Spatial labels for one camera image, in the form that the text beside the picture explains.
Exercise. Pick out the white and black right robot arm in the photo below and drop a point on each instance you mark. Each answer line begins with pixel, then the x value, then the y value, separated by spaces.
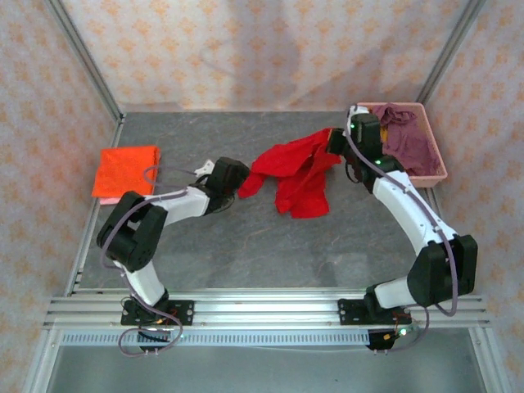
pixel 409 213

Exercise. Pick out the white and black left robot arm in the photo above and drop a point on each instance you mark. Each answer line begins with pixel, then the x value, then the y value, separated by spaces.
pixel 139 233

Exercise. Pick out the red t-shirt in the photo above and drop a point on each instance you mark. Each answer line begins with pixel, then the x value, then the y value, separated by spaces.
pixel 294 163

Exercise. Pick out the purple t-shirt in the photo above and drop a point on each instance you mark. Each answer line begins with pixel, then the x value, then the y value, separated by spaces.
pixel 409 139

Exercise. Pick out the folded pink t-shirt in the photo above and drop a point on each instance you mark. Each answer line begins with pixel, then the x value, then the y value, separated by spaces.
pixel 108 200

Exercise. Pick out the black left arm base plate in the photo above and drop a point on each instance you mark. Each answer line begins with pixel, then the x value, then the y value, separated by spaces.
pixel 184 313

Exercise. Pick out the aluminium frame post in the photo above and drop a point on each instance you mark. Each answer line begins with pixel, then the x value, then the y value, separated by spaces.
pixel 87 61
pixel 449 51

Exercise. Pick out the aluminium mounting rail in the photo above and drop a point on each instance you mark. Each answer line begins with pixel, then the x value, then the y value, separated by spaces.
pixel 266 311

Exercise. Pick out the pink plastic basket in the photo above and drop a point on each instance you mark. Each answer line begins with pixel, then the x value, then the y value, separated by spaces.
pixel 427 180

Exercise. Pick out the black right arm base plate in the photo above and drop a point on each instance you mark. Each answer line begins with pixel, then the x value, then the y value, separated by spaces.
pixel 350 313

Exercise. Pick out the folded orange t-shirt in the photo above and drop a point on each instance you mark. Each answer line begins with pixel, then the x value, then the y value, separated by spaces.
pixel 123 172

